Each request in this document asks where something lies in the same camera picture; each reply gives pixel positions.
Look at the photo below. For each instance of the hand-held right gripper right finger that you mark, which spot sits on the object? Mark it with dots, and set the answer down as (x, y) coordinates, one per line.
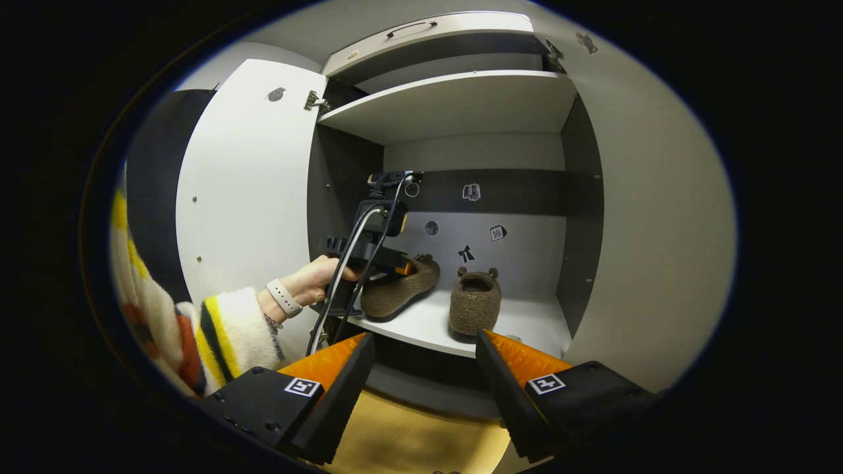
(510, 401)

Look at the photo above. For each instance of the white wrist watch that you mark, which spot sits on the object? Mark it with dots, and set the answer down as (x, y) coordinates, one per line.
(284, 297)

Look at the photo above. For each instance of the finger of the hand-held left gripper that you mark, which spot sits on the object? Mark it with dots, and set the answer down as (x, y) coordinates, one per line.
(405, 266)

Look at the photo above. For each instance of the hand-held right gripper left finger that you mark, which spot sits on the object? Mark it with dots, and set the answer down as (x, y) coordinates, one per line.
(339, 401)

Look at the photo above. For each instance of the white shoe cabinet door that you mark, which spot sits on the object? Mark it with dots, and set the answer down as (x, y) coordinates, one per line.
(244, 197)
(658, 230)

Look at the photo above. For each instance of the brown fuzzy shoe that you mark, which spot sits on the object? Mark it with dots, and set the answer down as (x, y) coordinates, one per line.
(402, 289)
(475, 306)

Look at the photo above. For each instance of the white shoe cabinet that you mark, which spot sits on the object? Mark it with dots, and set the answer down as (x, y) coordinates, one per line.
(454, 105)

